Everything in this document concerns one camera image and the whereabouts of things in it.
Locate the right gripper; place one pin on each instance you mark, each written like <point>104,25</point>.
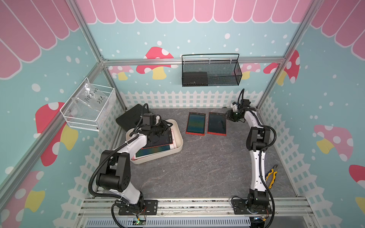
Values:
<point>230,114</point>

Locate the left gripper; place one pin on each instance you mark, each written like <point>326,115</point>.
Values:
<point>164,126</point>

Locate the red writing tablet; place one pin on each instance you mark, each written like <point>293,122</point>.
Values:
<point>196,124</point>
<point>217,124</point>
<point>159,139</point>

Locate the cream plastic storage box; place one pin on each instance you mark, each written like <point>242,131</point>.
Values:
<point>177,140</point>

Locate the pink writing tablet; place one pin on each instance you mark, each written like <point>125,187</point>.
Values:
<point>144,152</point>

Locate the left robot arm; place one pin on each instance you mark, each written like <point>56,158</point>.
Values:
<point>112,177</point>

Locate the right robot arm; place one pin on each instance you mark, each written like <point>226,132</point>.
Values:
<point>257,142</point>

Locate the black box in basket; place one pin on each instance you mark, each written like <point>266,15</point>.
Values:
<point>194,79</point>

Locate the black case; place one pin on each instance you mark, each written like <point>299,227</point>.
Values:
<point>131,117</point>

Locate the yellow black pliers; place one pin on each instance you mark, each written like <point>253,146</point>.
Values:
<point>270,177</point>

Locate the clear plastic bag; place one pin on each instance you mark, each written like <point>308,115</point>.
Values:
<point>90,98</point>

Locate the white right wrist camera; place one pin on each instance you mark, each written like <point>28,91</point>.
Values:
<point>235,107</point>

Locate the black mesh wall basket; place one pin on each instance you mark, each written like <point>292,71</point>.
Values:
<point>223,69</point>

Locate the white wire wall basket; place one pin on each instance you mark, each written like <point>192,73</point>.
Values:
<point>86,120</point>

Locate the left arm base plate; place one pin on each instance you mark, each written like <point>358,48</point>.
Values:
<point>149,207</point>

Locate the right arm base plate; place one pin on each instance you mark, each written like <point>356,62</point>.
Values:
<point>240,207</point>

